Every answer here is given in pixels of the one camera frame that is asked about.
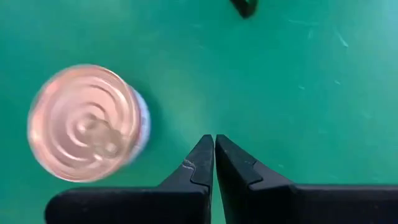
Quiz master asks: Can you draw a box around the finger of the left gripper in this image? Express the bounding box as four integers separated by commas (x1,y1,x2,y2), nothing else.
229,0,259,20

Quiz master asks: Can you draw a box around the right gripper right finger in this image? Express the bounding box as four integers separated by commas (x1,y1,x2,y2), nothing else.
215,134,398,224

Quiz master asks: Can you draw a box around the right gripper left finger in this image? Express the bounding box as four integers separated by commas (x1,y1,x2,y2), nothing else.
45,134,215,224

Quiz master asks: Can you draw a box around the silver-lid seafood can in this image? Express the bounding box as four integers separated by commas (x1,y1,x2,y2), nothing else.
27,63,152,184

